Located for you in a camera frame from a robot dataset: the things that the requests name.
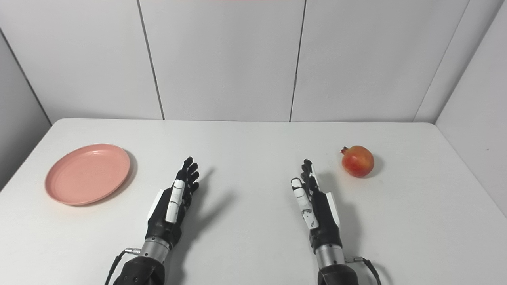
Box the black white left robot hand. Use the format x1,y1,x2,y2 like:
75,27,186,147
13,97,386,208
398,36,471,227
145,157,200,249

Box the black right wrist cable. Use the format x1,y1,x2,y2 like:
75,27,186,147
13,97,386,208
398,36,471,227
345,256,382,285

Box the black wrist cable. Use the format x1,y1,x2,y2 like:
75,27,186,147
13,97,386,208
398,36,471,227
345,256,382,285
105,248,141,285

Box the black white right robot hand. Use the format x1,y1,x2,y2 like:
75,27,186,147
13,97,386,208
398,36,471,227
290,159,343,252

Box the red yellow pomegranate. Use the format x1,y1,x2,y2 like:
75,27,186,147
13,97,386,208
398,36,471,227
340,145,375,178

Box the pink round plate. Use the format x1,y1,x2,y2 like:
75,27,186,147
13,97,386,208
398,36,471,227
45,144,131,206

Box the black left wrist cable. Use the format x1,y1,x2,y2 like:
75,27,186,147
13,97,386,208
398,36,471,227
105,248,141,285

